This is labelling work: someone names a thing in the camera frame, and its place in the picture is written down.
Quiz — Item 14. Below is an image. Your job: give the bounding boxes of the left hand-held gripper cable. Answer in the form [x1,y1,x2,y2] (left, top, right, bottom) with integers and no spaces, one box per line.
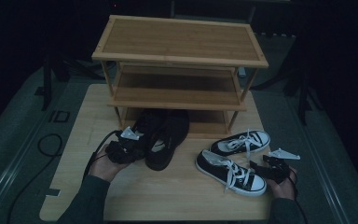
[82,129,123,183]

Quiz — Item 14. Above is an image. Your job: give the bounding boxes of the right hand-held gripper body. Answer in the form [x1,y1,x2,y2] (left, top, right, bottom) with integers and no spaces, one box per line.
[267,147,301,185]

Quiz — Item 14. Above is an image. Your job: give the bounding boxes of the hand-held gripper cable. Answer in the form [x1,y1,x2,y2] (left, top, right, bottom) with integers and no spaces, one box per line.
[82,129,123,183]
[287,167,310,224]

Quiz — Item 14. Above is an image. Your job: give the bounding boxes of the black and white sneaker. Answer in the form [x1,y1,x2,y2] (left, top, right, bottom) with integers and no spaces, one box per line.
[194,148,269,197]
[210,129,271,159]

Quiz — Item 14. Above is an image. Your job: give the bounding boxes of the black floor cable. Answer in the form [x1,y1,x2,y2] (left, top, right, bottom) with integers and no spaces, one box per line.
[7,133,64,224]

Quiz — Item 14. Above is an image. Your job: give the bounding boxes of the black metal stand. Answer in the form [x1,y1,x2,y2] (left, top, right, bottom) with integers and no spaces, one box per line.
[33,54,73,112]
[282,60,324,126]

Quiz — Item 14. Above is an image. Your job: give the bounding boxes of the black shoe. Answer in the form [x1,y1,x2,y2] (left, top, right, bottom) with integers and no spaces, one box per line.
[130,108,171,158]
[145,108,191,172]

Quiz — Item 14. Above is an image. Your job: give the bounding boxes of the wooden shoe rack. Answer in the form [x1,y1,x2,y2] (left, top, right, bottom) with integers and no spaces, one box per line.
[91,14,269,140]

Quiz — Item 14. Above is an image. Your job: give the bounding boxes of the person's left hand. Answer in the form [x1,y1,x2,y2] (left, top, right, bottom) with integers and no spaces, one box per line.
[88,144,132,184]

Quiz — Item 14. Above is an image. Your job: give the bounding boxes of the right hand-held gripper cable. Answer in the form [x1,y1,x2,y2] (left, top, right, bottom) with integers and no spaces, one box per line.
[287,167,310,224]

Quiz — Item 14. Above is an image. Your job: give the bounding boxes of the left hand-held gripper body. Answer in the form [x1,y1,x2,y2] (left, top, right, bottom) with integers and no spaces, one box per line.
[105,125,145,166]

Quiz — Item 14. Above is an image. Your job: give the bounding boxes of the person's right hand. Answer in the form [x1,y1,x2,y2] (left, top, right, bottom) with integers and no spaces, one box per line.
[265,166,298,202]

